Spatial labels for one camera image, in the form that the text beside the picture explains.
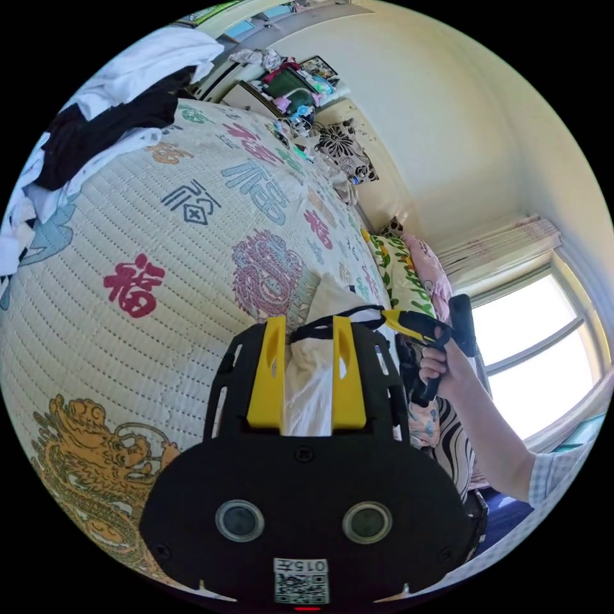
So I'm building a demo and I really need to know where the bed with printed quilt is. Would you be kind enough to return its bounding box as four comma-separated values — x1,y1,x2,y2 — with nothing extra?
0,98,409,588

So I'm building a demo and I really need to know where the green leaf print pillow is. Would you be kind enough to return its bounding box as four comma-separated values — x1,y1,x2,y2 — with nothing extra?
365,232,438,320

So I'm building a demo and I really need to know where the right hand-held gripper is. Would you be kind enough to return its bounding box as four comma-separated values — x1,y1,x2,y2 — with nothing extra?
382,309,455,409

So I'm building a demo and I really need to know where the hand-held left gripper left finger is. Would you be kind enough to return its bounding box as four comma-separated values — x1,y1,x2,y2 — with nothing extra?
247,315,287,429

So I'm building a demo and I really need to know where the window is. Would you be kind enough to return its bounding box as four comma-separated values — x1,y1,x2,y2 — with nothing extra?
468,256,614,445

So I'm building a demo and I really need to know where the pile of clothes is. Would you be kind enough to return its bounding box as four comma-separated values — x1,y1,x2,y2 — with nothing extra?
0,24,225,288

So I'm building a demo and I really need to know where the person's right hand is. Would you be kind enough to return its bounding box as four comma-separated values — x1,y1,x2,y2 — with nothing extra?
418,342,476,400

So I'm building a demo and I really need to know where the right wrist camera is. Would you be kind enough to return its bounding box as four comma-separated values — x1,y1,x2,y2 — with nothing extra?
448,294,476,359

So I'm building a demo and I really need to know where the person's right forearm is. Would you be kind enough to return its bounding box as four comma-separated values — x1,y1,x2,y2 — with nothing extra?
439,376,537,505

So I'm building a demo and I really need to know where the pink pillow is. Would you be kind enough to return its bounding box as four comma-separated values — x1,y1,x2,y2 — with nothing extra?
402,232,455,323

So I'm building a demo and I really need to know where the black flower print pillow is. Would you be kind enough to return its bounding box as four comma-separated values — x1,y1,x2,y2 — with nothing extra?
314,120,381,184

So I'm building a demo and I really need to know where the cluttered shelf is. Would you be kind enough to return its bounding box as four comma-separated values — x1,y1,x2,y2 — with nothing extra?
223,47,347,133

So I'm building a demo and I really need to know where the black white striped cushion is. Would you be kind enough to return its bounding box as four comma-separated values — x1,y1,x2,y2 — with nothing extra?
421,397,476,502

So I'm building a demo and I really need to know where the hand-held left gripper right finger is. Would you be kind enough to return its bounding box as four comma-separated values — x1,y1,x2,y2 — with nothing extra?
332,315,368,429

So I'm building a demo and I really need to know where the person's body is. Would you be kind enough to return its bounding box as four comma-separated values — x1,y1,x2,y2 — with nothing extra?
472,416,614,560

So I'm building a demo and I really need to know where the white t-shirt with black collar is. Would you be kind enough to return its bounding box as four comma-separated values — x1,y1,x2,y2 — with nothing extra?
285,273,400,437

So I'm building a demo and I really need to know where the pink curtain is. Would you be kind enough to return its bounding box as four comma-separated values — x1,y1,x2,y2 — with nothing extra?
437,214,563,285

